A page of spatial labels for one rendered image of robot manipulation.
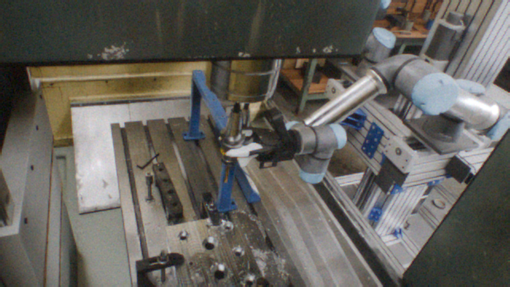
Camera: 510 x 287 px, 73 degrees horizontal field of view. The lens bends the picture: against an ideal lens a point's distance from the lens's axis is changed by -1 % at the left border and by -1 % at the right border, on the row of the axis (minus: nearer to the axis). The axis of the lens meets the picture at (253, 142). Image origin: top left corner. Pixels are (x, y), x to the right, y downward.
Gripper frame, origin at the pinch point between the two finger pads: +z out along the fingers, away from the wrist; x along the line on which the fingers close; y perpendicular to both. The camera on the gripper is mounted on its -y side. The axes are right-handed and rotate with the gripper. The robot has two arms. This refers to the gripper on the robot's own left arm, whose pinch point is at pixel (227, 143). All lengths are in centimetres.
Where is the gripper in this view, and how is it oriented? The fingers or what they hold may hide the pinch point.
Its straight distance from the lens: 87.8
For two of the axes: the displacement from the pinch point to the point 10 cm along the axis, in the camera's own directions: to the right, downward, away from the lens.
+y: -1.6, 7.9, 6.0
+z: -9.2, 1.1, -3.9
